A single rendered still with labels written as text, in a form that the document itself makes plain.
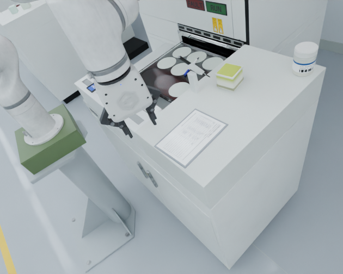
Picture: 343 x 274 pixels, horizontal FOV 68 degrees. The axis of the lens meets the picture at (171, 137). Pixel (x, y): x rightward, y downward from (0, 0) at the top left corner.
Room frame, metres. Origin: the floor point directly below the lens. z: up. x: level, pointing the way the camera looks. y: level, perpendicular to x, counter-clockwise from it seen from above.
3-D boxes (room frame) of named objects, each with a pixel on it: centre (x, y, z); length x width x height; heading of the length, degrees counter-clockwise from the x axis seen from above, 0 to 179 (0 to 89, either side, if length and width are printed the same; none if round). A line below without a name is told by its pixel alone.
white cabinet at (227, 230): (0.93, -0.10, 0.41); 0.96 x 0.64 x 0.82; 26
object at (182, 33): (1.15, -0.34, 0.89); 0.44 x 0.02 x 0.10; 26
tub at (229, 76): (0.73, -0.28, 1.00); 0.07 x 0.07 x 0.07; 35
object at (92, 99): (0.95, 0.20, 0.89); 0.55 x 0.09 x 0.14; 26
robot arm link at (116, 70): (0.47, 0.07, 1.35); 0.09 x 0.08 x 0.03; 100
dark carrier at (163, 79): (1.05, -0.16, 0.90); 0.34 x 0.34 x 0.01; 26
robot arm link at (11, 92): (1.01, 0.51, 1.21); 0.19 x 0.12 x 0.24; 133
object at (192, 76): (0.78, -0.17, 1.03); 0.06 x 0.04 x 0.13; 116
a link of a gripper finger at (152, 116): (0.48, 0.02, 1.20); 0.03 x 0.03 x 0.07; 10
